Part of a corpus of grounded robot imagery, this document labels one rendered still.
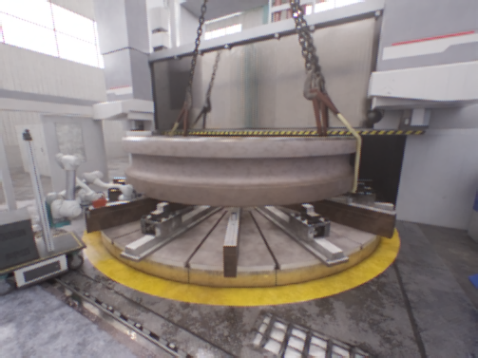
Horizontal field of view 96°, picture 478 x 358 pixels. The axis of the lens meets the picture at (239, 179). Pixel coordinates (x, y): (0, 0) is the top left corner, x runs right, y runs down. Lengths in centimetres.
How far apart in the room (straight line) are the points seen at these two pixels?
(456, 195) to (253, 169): 416
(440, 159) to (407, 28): 262
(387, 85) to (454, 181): 287
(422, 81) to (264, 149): 206
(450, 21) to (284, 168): 273
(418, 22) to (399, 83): 93
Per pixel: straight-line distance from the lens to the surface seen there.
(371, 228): 395
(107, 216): 410
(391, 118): 451
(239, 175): 296
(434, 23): 422
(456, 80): 367
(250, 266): 270
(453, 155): 571
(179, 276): 303
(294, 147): 297
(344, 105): 542
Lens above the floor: 182
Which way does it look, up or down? 12 degrees down
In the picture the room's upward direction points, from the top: straight up
